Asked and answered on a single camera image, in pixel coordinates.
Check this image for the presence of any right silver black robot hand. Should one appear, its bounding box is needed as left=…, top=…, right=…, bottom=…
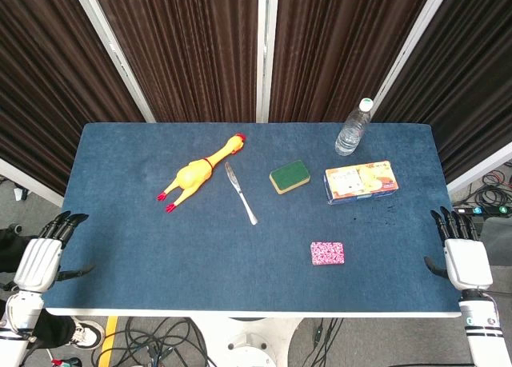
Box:
left=423, top=205, right=494, bottom=292

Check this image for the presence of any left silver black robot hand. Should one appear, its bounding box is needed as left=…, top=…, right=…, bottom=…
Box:
left=11, top=211, right=96, bottom=294

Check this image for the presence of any pink patterned pouch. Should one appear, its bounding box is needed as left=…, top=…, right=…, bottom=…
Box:
left=310, top=241, right=346, bottom=266

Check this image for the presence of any black power strip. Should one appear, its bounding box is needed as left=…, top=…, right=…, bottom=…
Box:
left=451, top=205, right=512, bottom=217

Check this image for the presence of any black trouser leg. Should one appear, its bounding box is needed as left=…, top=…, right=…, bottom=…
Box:
left=31, top=310, right=77, bottom=350

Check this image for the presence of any white black sneaker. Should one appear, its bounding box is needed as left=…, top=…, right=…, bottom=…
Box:
left=70, top=317, right=106, bottom=350

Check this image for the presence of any orange blue snack box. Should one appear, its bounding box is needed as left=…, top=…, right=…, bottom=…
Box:
left=323, top=160, right=400, bottom=205

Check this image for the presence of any blue fabric table cover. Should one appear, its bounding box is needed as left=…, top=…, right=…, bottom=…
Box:
left=42, top=122, right=473, bottom=314

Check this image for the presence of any clear plastic water bottle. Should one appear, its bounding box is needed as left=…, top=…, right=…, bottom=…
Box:
left=334, top=98, right=374, bottom=157

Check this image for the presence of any yellow rubber chicken toy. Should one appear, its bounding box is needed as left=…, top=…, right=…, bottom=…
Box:
left=156, top=133, right=247, bottom=213

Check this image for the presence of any dark brown pleated curtain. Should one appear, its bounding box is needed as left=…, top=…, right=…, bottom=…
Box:
left=90, top=0, right=260, bottom=123
left=374, top=0, right=512, bottom=184
left=268, top=0, right=435, bottom=123
left=0, top=0, right=145, bottom=196

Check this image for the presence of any green yellow scrub sponge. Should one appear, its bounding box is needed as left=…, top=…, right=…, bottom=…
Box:
left=269, top=159, right=312, bottom=195

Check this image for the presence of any silver metal table knife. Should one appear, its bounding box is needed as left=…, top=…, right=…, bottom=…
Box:
left=224, top=161, right=258, bottom=226

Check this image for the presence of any black floor cable tangle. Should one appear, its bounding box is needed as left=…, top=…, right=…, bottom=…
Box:
left=295, top=317, right=345, bottom=367
left=454, top=169, right=512, bottom=208
left=90, top=317, right=217, bottom=367

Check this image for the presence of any white partition frame rail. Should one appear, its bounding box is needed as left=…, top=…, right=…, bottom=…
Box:
left=0, top=158, right=65, bottom=208
left=446, top=142, right=512, bottom=196

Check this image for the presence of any white partition frame post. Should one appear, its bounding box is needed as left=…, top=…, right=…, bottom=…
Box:
left=255, top=0, right=280, bottom=123
left=70, top=0, right=157, bottom=123
left=374, top=0, right=455, bottom=109

